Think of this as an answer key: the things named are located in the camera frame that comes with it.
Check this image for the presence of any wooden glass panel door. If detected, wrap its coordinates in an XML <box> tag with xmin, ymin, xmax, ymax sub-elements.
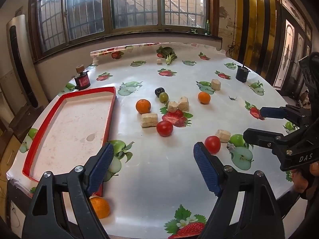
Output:
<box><xmin>272</xmin><ymin>0</ymin><xmax>314</xmax><ymax>97</ymax></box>

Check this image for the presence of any green leafy vegetable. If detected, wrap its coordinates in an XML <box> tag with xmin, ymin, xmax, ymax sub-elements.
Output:
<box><xmin>156</xmin><ymin>46</ymin><xmax>178</xmax><ymax>65</ymax></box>

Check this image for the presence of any red rimmed white tray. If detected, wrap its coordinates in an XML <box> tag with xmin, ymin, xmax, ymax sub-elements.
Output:
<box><xmin>22</xmin><ymin>86</ymin><xmax>117</xmax><ymax>197</ymax></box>

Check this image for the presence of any orange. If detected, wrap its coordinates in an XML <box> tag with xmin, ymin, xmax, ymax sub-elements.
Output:
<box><xmin>136</xmin><ymin>99</ymin><xmax>152</xmax><ymax>114</ymax></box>
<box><xmin>90</xmin><ymin>197</ymin><xmax>110</xmax><ymax>219</ymax></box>
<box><xmin>198</xmin><ymin>92</ymin><xmax>211</xmax><ymax>105</ymax></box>

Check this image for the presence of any barred window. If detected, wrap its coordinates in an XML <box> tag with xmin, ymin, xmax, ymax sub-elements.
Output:
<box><xmin>29</xmin><ymin>0</ymin><xmax>220</xmax><ymax>60</ymax></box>

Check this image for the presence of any black motor with red label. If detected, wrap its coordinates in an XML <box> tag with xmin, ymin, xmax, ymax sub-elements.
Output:
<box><xmin>73</xmin><ymin>65</ymin><xmax>91</xmax><ymax>91</ymax></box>

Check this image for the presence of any person's right hand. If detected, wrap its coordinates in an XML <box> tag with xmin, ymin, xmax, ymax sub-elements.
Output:
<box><xmin>290</xmin><ymin>162</ymin><xmax>319</xmax><ymax>195</ymax></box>

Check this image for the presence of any wooden cabinet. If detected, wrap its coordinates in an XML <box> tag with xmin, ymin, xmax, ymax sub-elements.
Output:
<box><xmin>0</xmin><ymin>119</ymin><xmax>24</xmax><ymax>177</ymax></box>

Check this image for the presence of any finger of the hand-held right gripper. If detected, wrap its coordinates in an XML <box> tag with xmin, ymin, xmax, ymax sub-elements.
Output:
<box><xmin>260</xmin><ymin>105</ymin><xmax>314</xmax><ymax>130</ymax></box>
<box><xmin>243</xmin><ymin>122</ymin><xmax>319</xmax><ymax>171</ymax></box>

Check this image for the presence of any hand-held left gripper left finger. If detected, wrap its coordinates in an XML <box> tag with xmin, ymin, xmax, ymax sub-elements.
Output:
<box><xmin>22</xmin><ymin>142</ymin><xmax>114</xmax><ymax>239</ymax></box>

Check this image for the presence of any silver standing air conditioner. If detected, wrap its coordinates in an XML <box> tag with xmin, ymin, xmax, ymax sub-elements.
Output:
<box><xmin>6</xmin><ymin>14</ymin><xmax>45</xmax><ymax>110</ymax></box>

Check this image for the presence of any red tomato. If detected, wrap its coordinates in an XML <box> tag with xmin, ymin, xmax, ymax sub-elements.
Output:
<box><xmin>205</xmin><ymin>135</ymin><xmax>221</xmax><ymax>154</ymax></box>
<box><xmin>156</xmin><ymin>120</ymin><xmax>174</xmax><ymax>137</ymax></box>

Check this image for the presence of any fruit printed tablecloth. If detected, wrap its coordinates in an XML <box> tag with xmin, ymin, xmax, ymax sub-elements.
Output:
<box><xmin>6</xmin><ymin>42</ymin><xmax>307</xmax><ymax>239</ymax></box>

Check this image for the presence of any black cylindrical cup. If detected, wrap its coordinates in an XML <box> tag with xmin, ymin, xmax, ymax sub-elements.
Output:
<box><xmin>236</xmin><ymin>65</ymin><xmax>250</xmax><ymax>83</ymax></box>

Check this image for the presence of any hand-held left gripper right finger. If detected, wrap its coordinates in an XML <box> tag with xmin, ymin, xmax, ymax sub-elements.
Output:
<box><xmin>193</xmin><ymin>141</ymin><xmax>286</xmax><ymax>239</ymax></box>

